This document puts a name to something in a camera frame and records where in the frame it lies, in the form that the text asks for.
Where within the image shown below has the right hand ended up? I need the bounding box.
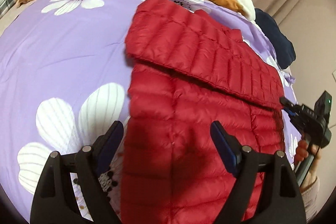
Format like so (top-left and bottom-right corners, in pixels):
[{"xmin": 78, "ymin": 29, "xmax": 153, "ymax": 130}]
[{"xmin": 294, "ymin": 140, "xmax": 322, "ymax": 193}]

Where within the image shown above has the purple floral bed cover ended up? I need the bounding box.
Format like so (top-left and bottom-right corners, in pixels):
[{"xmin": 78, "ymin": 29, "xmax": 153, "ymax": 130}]
[{"xmin": 0, "ymin": 0, "xmax": 300, "ymax": 224}]

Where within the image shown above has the red quilted down jacket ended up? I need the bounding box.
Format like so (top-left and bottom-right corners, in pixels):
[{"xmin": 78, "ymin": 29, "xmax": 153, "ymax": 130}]
[{"xmin": 121, "ymin": 0, "xmax": 285, "ymax": 223}]

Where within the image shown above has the navy blue garment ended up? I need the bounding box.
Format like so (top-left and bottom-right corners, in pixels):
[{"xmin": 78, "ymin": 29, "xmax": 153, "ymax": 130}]
[{"xmin": 255, "ymin": 8, "xmax": 296, "ymax": 69}]

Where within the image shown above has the right forearm pink sleeve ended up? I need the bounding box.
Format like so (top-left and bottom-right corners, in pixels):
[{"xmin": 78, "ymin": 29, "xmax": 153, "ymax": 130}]
[{"xmin": 301, "ymin": 177, "xmax": 320, "ymax": 223}]

